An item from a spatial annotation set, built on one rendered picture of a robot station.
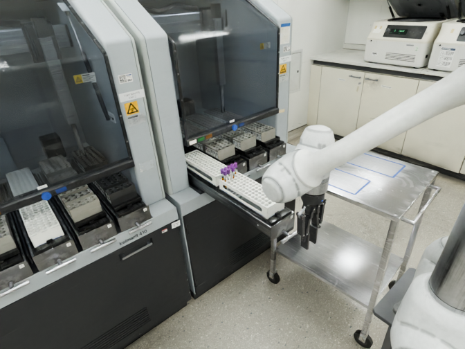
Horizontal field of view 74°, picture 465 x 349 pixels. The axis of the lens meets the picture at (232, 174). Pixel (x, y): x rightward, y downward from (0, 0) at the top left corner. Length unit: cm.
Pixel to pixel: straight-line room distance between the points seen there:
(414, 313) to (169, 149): 106
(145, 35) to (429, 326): 120
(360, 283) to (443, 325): 97
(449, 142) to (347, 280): 192
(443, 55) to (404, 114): 244
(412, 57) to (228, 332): 266
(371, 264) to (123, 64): 152
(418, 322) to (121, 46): 117
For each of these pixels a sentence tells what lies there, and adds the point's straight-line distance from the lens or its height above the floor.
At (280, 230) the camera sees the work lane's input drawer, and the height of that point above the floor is 76.
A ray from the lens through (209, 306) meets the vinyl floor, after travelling 194.
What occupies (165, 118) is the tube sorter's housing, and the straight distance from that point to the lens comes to 135.
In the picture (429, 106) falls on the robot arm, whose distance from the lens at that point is 77.
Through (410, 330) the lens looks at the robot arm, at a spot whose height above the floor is 92.
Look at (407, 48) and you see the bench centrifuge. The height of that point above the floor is 107.
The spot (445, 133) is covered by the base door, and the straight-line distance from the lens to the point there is 329.
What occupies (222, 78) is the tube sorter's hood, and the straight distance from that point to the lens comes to 146.
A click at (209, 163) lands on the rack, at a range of 146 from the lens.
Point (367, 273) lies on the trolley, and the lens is 180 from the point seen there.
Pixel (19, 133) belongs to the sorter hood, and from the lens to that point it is 119.
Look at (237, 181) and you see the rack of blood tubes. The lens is 132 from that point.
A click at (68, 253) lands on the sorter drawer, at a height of 76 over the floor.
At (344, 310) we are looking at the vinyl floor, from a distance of 197.
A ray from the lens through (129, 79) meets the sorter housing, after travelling 125.
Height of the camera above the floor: 155
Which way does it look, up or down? 30 degrees down
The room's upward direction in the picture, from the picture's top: 3 degrees counter-clockwise
